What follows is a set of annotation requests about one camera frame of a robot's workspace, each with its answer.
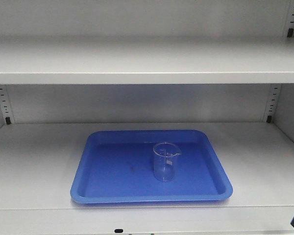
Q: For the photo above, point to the grey cabinet shelf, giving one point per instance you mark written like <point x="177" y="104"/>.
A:
<point x="150" y="60"/>
<point x="38" y="164"/>

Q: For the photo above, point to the lower grey cabinet shelf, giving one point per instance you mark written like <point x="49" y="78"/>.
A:
<point x="38" y="164"/>

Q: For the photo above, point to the upper grey cabinet shelf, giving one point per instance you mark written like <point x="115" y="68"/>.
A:
<point x="150" y="60"/>

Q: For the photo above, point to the clear glass beaker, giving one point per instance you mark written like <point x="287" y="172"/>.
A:
<point x="165" y="157"/>

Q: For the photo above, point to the blue plastic tray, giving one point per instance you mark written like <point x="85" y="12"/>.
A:
<point x="117" y="167"/>

